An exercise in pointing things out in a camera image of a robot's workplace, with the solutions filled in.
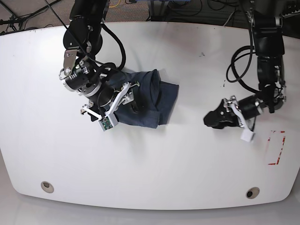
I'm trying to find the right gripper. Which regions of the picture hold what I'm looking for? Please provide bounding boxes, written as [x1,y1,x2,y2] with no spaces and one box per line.
[80,82,143,122]

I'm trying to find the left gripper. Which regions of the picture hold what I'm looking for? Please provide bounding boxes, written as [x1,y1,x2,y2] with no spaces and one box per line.
[203,95,263,129]

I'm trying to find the dark blue T-shirt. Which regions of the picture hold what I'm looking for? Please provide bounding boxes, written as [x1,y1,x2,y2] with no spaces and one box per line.
[106,69,179,128]

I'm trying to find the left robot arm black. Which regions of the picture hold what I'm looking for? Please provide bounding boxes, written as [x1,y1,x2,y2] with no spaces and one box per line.
[203,0,286,129]

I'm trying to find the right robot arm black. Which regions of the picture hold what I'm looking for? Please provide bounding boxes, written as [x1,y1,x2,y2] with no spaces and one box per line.
[60,0,140,124]

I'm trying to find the red tape rectangle marking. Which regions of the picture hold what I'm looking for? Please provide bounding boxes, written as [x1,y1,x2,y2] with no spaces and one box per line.
[265,130,285,165]

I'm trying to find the black tripod legs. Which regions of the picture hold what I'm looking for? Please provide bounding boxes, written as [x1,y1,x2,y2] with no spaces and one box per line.
[0,0,53,32]

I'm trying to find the right table cable grommet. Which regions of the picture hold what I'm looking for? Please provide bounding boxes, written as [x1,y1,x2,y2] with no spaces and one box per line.
[246,187,260,199]

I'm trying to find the table cable grommet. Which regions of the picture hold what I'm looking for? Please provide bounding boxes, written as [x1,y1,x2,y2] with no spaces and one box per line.
[41,181,54,194]
[246,187,260,199]

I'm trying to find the left table cable grommet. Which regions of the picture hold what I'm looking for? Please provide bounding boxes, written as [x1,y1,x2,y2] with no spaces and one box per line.
[41,181,54,194]

